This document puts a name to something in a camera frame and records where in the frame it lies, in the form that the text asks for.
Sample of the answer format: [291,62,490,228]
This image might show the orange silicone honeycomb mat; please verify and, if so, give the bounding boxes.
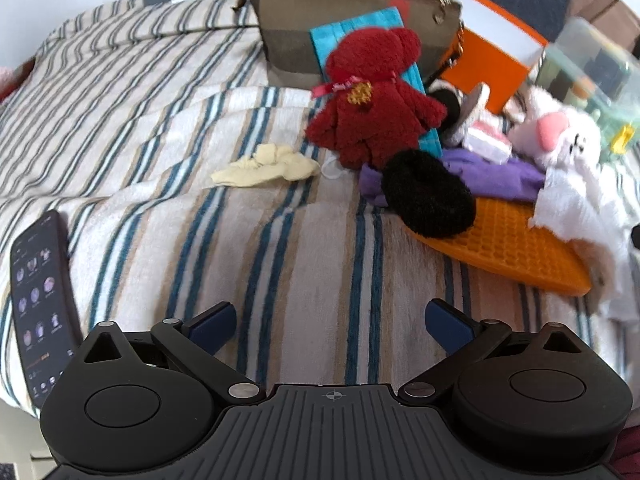
[416,197,592,297]

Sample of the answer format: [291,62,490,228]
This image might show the black fuzzy pom-pom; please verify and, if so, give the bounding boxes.
[381,150,476,238]

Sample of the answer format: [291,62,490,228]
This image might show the purple fleece cloth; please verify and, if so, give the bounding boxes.
[358,148,544,207]

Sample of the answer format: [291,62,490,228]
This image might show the beige fabric scrunchie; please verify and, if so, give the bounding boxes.
[210,143,320,188]

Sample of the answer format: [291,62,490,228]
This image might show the white pink plush toy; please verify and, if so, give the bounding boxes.
[506,86,601,170]

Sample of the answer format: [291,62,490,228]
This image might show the red plush teddy bear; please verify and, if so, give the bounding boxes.
[306,27,447,170]

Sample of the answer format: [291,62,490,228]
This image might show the teal cartoon tissue pack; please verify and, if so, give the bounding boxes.
[310,3,442,158]

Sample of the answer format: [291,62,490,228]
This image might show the black smartphone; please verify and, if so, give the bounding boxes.
[10,210,82,408]

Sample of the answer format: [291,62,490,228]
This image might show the striped blanket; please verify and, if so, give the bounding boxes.
[1,0,639,389]

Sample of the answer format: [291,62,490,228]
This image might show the orange cardboard box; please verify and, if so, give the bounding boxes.
[442,0,548,114]

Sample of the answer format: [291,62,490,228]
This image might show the clear plastic storage box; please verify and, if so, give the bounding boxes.
[535,18,639,162]

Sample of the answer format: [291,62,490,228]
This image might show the pink cushion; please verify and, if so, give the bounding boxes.
[0,67,14,92]

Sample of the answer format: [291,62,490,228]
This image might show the brown plaid zipper pouch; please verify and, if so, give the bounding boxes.
[234,0,464,90]

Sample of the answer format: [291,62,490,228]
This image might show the brown paper shopping bag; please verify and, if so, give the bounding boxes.
[565,0,639,51]

